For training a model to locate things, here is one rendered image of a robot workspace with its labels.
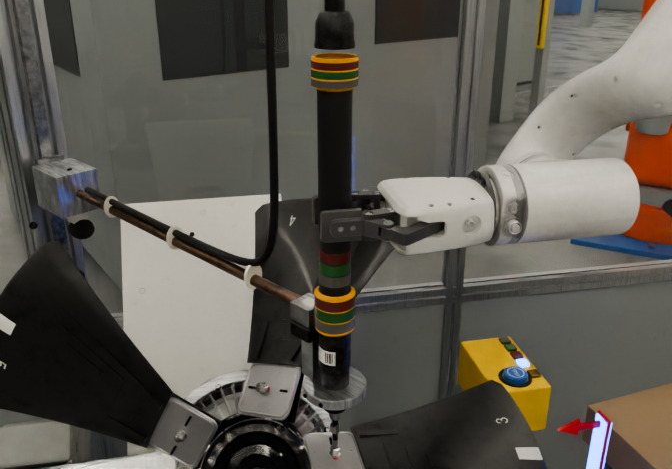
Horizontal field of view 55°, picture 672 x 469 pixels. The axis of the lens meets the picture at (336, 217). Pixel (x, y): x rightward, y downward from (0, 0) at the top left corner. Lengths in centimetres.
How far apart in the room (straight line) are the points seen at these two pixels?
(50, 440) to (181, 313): 25
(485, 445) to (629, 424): 43
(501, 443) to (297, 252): 35
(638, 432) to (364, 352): 66
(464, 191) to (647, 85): 21
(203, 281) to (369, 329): 62
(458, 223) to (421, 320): 98
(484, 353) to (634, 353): 80
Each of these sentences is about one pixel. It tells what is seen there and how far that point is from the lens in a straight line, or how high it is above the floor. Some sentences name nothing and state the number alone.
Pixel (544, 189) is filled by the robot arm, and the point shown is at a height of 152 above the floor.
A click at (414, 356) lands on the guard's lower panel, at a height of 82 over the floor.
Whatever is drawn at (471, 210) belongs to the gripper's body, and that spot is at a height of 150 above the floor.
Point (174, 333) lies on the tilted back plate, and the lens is 104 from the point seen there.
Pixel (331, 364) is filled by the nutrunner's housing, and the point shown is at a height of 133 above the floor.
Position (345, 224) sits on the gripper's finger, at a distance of 62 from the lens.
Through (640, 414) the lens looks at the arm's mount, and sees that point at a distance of 128.
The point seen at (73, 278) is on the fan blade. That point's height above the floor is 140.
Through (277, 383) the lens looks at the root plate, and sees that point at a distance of 80.
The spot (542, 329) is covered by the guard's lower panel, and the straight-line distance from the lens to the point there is 176.
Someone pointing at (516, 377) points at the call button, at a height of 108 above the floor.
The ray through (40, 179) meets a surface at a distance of 117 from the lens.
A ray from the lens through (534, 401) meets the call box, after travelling 117.
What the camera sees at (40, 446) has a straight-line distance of 97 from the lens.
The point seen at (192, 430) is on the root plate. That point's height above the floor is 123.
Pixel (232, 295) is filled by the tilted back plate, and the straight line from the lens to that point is 104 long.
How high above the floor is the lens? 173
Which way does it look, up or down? 22 degrees down
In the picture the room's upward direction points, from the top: straight up
